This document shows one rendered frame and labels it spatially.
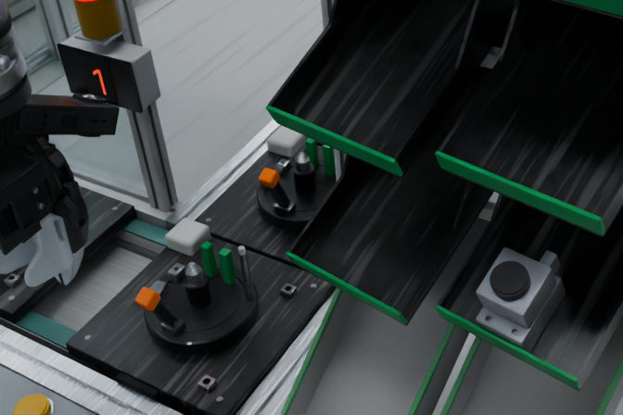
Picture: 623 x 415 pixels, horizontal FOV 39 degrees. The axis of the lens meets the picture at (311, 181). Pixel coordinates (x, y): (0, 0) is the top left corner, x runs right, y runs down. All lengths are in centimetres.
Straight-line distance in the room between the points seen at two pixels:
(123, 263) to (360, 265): 56
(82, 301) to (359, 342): 46
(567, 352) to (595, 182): 17
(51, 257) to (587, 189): 43
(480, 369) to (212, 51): 115
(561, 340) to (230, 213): 62
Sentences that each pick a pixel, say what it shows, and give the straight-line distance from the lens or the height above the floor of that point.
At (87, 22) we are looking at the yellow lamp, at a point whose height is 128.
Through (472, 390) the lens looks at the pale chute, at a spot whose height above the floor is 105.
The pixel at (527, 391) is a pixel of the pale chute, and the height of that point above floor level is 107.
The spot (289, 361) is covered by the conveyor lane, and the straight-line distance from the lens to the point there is 106.
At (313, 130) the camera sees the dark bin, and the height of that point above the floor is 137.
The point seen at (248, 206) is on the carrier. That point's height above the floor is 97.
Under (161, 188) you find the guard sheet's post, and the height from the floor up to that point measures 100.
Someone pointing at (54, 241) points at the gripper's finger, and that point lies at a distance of 77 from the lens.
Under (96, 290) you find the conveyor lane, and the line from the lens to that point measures 127.
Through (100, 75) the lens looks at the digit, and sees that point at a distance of 114.
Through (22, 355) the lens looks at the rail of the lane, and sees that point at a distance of 117.
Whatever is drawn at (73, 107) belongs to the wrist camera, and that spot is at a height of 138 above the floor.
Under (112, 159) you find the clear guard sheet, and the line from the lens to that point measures 133.
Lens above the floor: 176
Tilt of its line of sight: 38 degrees down
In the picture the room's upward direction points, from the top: 6 degrees counter-clockwise
